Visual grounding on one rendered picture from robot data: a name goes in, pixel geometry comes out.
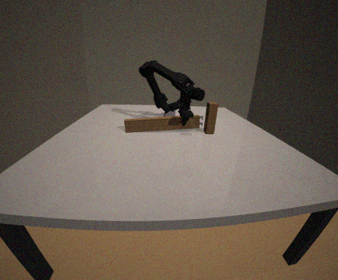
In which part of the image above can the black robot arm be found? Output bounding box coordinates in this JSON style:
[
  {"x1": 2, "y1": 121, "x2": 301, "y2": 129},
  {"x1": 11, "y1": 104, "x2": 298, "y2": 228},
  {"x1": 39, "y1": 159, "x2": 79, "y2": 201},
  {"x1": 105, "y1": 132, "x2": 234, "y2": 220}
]
[{"x1": 138, "y1": 60, "x2": 205, "y2": 114}]

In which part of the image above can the dark brown wooden post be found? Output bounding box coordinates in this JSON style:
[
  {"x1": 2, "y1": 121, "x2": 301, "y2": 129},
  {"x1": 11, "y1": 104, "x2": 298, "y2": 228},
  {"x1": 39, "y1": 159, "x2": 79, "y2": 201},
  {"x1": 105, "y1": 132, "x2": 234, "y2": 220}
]
[{"x1": 204, "y1": 102, "x2": 218, "y2": 134}]

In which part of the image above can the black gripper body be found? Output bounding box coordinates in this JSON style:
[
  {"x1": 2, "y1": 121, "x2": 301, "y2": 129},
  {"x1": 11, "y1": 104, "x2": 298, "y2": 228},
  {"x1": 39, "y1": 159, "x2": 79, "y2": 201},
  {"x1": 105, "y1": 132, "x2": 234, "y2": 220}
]
[{"x1": 179, "y1": 97, "x2": 194, "y2": 118}]

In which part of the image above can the brown wooden board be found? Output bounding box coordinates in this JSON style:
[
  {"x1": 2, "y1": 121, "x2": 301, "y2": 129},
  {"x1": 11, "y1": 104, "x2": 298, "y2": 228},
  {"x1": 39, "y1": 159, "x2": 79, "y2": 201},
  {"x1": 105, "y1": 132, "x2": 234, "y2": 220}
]
[{"x1": 124, "y1": 115, "x2": 203, "y2": 133}]

